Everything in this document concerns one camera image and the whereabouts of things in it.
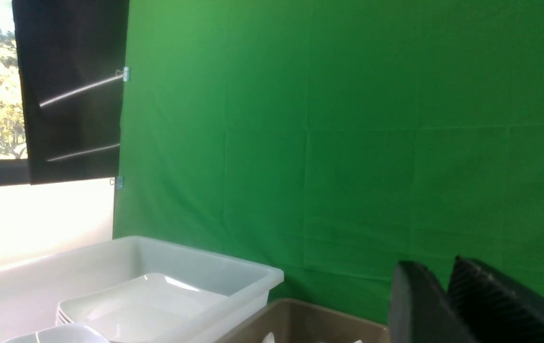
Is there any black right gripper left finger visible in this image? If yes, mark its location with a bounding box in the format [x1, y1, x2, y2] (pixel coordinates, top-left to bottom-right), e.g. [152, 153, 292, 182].
[388, 261, 477, 343]

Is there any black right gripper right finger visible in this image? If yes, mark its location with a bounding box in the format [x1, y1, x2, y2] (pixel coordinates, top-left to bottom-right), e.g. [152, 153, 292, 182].
[447, 256, 544, 343]

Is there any olive plastic bin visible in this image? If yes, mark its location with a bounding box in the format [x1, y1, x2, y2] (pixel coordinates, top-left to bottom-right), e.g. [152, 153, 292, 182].
[217, 298, 391, 343]

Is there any green backdrop cloth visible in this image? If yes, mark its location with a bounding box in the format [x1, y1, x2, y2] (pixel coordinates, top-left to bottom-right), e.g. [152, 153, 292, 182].
[113, 0, 544, 322]

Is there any stack of white square plates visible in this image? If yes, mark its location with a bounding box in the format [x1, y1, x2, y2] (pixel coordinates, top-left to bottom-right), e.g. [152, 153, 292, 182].
[56, 273, 226, 343]

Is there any metal binder clip lower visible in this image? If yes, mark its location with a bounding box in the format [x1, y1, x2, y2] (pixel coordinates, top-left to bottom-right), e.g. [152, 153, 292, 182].
[109, 176, 124, 190]

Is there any metal binder clip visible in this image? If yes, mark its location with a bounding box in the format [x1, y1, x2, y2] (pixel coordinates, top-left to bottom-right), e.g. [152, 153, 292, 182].
[109, 176, 124, 190]
[115, 66, 131, 82]

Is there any stack of white bowls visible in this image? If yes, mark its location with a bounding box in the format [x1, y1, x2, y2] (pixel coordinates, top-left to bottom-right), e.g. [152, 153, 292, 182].
[3, 323, 110, 343]

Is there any metal binder clip upper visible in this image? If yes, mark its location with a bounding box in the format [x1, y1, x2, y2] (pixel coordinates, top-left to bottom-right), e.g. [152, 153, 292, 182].
[115, 66, 131, 82]

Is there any large white plastic tub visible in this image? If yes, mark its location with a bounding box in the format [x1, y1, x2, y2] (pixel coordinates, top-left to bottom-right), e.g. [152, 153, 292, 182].
[0, 236, 284, 343]

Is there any black window blind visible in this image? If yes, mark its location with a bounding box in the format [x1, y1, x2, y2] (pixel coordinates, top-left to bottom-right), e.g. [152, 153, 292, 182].
[11, 0, 129, 184]

